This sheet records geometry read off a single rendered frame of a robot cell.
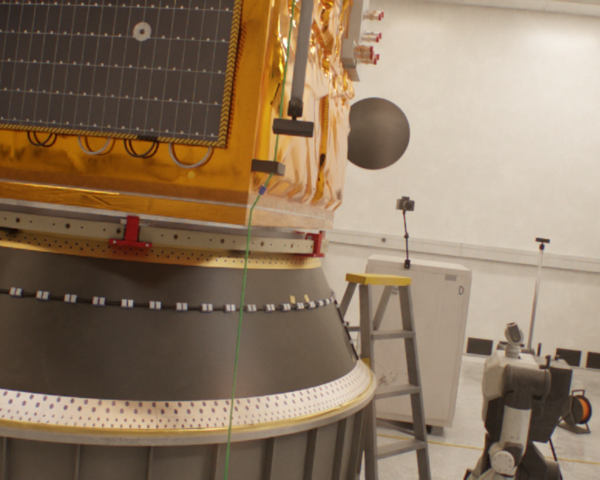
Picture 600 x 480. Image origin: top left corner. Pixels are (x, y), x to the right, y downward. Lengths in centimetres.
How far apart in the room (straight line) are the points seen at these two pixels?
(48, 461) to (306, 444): 81
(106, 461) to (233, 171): 86
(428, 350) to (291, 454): 390
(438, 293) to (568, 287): 455
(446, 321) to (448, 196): 421
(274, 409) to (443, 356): 403
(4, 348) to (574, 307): 904
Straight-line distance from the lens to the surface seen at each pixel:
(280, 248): 224
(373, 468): 361
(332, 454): 239
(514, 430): 236
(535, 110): 1022
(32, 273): 205
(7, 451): 194
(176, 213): 175
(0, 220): 211
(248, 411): 200
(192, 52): 175
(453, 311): 593
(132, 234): 199
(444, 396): 606
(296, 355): 221
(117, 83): 180
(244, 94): 173
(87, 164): 186
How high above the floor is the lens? 178
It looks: 2 degrees down
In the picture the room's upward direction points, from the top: 6 degrees clockwise
